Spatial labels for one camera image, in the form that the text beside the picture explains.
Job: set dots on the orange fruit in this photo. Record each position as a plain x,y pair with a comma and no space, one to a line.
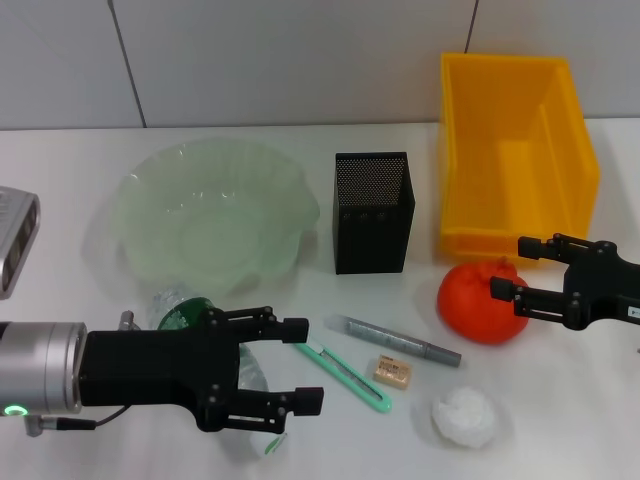
470,305

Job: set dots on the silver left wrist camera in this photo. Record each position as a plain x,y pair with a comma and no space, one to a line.
15,240

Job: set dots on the green utility knife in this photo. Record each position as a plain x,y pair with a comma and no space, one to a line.
350,377

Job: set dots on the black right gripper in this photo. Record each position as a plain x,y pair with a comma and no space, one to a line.
605,290

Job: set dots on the translucent green fruit plate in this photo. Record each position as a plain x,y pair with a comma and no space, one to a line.
215,225

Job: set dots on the white paper ball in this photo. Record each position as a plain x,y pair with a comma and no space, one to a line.
462,415

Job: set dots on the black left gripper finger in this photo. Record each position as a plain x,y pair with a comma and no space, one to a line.
307,401

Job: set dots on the black mesh pen holder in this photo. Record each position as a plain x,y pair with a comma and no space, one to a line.
370,240

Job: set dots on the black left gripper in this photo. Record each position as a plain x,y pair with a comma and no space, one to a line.
145,365

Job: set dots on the beige eraser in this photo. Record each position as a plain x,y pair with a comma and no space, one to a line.
392,372

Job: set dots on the grey marker pen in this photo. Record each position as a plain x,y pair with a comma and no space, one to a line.
390,340

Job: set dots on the green label water bottle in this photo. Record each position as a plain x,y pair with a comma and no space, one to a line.
185,307

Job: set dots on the silver plug connector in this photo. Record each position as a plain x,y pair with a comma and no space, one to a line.
127,320

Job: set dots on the yellow plastic bin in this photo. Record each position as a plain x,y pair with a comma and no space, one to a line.
520,175

